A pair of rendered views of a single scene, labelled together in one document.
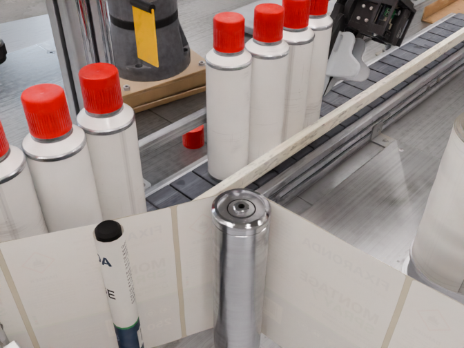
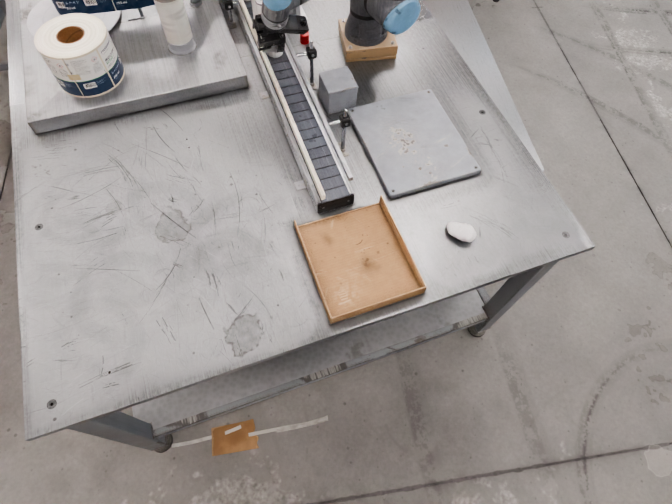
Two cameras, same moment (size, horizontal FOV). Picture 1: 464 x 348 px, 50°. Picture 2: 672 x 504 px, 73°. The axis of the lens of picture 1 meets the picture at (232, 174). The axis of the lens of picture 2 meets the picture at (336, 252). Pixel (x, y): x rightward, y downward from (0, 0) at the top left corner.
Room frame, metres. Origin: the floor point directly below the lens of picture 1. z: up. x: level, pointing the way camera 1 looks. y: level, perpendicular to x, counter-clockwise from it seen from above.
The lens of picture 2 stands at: (1.36, -1.19, 1.92)
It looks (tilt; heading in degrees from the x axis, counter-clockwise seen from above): 62 degrees down; 113
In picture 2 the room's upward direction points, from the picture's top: 4 degrees clockwise
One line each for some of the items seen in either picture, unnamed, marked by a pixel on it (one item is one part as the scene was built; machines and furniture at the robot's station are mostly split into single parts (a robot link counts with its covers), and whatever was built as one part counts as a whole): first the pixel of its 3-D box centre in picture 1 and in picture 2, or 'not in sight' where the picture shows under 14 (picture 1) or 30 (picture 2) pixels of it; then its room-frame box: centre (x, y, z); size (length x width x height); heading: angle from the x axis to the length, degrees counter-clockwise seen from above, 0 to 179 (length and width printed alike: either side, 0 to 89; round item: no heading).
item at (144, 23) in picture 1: (145, 32); not in sight; (0.44, 0.08, 1.09); 0.03 x 0.01 x 0.06; 47
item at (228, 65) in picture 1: (228, 102); not in sight; (0.50, 0.01, 0.98); 0.05 x 0.05 x 0.20
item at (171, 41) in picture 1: (146, 34); (366, 19); (0.83, 0.15, 0.92); 0.15 x 0.15 x 0.10
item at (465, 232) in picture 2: not in sight; (461, 230); (1.41, -0.44, 0.85); 0.08 x 0.07 x 0.04; 144
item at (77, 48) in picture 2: not in sight; (81, 55); (0.16, -0.47, 0.95); 0.20 x 0.20 x 0.14
